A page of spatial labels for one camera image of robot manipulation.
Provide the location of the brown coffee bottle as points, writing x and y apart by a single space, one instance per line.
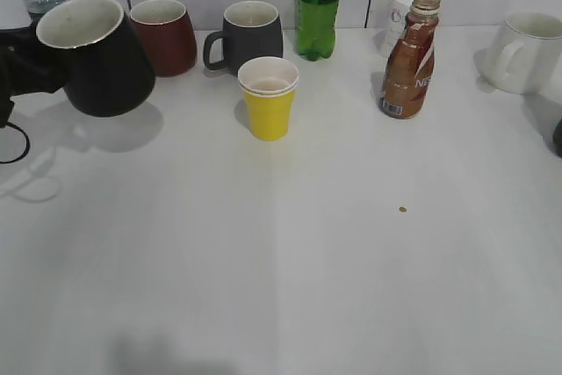
410 65

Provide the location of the black ceramic mug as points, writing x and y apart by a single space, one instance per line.
108 71

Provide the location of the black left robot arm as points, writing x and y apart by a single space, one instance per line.
27 67

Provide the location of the yellow paper cup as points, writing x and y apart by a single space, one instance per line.
268 84

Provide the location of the dark grey ceramic mug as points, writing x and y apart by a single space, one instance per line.
250 29

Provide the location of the red ceramic mug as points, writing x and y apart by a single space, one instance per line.
166 32

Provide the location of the green soda bottle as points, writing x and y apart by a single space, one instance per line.
316 28

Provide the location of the white plastic bottle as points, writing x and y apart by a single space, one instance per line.
395 24

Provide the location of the white ceramic mug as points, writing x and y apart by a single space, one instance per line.
524 53

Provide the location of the dark object at right edge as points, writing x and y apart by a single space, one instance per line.
557 139

